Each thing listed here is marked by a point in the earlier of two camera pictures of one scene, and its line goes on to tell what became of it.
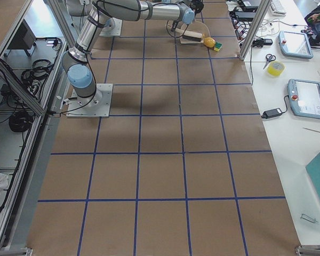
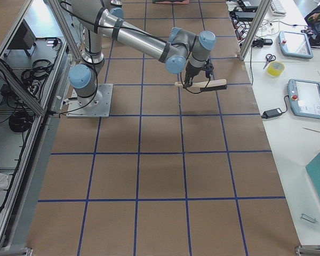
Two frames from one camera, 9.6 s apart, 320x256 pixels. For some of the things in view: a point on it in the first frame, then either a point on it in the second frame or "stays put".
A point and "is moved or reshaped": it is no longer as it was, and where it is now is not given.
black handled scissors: x=269 y=57 stays put
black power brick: x=271 y=113 stays put
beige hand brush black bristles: x=190 y=36 is moved or reshaped
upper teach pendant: x=295 y=44 stays put
